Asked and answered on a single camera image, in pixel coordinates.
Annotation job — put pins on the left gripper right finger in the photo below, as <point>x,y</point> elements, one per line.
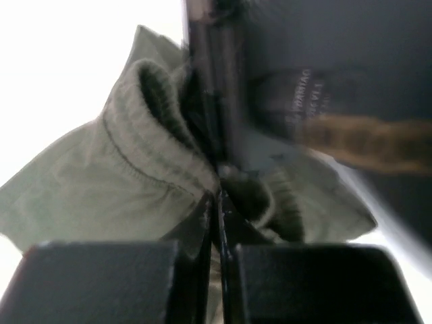
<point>263,282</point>

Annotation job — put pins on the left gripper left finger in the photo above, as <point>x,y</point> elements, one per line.
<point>164,281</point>

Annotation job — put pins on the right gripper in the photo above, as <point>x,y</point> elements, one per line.
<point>346,83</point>

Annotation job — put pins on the olive green shorts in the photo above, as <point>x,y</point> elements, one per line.
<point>137,171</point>

